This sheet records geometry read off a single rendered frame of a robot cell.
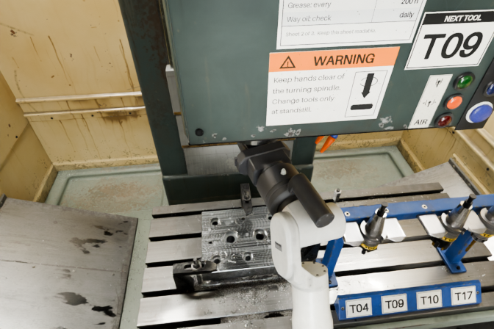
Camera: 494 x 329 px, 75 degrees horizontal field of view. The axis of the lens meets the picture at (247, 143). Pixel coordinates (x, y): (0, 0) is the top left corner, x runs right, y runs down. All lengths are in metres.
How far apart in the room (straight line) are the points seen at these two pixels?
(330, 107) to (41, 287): 1.29
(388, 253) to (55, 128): 1.62
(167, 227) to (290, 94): 0.95
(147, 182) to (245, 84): 1.54
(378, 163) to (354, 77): 1.65
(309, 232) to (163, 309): 0.68
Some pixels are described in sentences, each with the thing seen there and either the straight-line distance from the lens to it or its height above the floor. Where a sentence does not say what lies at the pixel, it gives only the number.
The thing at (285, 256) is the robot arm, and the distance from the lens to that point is 0.56.
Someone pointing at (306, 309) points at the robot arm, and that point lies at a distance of 0.62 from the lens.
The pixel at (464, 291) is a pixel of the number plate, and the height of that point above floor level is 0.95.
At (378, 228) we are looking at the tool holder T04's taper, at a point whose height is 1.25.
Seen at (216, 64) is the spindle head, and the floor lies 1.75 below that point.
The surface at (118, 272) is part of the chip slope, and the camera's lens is 1.54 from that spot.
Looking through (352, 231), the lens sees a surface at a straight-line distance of 0.90.
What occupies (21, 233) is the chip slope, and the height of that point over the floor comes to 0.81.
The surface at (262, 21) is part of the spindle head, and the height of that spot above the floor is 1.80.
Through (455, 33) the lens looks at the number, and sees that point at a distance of 0.46.
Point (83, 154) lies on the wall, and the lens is 1.98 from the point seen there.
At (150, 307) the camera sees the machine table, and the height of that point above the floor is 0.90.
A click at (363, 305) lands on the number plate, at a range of 1.12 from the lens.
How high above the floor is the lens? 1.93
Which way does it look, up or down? 41 degrees down
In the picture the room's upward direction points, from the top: straight up
